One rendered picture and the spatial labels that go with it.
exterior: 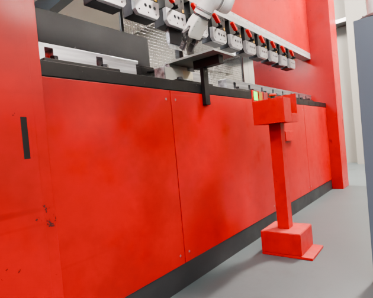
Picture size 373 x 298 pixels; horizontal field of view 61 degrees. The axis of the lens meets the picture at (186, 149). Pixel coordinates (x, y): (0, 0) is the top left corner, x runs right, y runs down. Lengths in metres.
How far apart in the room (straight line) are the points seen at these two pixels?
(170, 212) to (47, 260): 0.58
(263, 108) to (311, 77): 2.00
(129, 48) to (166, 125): 0.97
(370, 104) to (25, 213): 1.18
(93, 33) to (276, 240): 1.51
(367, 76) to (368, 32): 0.16
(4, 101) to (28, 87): 0.07
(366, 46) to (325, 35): 2.25
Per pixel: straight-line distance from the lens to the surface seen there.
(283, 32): 2.99
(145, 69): 1.75
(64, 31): 1.90
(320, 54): 3.60
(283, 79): 3.69
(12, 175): 0.82
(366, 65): 1.38
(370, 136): 1.36
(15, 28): 0.89
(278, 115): 1.60
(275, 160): 1.69
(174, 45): 1.69
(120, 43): 2.12
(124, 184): 1.13
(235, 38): 2.16
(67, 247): 1.02
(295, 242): 1.67
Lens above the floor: 0.60
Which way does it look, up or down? 1 degrees down
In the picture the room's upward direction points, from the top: 5 degrees counter-clockwise
